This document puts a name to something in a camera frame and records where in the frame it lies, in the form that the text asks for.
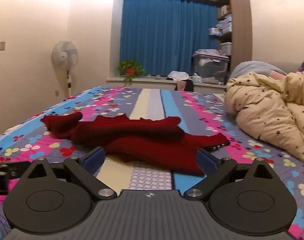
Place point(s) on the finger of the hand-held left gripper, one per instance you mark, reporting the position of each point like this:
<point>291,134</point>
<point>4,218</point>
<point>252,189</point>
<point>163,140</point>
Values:
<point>2,172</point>

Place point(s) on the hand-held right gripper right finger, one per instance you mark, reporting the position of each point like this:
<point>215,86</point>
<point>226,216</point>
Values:
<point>205,161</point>

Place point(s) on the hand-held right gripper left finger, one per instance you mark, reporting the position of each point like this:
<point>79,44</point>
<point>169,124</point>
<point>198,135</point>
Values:
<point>95,158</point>

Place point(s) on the red knit sweater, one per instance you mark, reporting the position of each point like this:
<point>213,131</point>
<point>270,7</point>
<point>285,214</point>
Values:
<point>142,135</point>

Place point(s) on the white clothes pile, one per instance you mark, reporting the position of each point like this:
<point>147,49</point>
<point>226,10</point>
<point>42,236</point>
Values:
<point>178,76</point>

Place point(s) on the pink and black cloth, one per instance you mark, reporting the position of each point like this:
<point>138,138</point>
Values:
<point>184,85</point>

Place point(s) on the yellow star print duvet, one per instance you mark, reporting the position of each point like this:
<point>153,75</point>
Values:
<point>267,110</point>

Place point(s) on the floral striped bed blanket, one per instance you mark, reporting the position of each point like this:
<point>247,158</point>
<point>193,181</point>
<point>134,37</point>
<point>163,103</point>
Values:
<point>152,100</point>

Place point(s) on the tissue pack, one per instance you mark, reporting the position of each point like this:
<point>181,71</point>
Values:
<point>197,78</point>

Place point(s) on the clear plastic storage bin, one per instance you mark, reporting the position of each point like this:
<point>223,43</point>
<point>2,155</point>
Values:
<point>209,67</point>

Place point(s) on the potted green plant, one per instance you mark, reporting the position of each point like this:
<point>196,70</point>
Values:
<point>130,67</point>

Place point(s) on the grey pillow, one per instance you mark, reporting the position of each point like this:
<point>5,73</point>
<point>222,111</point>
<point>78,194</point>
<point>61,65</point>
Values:
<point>252,67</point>

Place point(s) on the white standing fan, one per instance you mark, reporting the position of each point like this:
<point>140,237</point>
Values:
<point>65,55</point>

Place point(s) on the small clear plastic box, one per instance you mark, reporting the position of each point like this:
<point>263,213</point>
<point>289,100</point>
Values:
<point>226,48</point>

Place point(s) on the blue curtain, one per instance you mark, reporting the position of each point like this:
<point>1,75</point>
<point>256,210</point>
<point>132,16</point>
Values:
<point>162,37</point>

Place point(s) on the wooden shelf cabinet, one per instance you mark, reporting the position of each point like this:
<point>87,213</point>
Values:
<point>240,30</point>

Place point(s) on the stack of folded linens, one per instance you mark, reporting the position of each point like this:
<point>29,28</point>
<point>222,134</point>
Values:
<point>225,25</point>

